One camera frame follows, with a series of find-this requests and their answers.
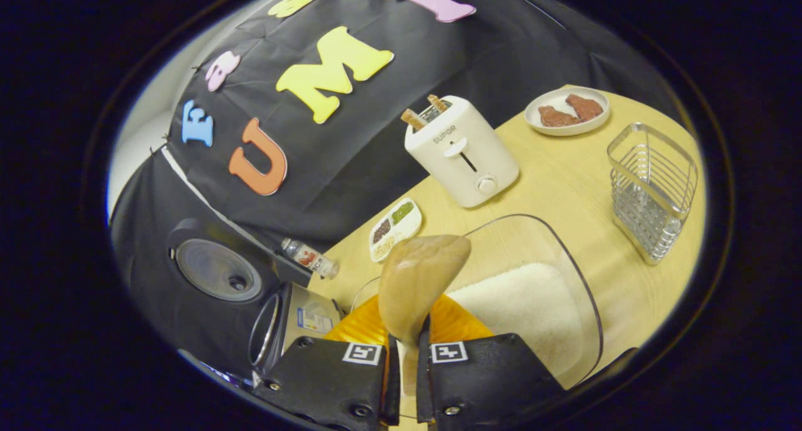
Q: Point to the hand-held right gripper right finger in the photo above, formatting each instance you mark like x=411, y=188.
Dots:
x=423, y=387

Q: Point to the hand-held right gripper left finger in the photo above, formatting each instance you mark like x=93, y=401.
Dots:
x=393, y=387

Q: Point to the wooden spoon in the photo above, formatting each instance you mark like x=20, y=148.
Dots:
x=416, y=280

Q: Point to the dark grey rice cooker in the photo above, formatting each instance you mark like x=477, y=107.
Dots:
x=219, y=271

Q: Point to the small clear bottle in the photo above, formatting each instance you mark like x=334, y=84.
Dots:
x=310, y=257

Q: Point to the white divided grain dish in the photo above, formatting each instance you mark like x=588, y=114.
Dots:
x=395, y=227

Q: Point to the clear plastic container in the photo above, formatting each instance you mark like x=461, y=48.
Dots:
x=520, y=243

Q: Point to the white toaster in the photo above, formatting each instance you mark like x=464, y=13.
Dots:
x=463, y=161

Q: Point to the white round plate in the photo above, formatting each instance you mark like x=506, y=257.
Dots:
x=539, y=127

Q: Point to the brown meat piece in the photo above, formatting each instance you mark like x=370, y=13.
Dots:
x=557, y=116
x=586, y=107

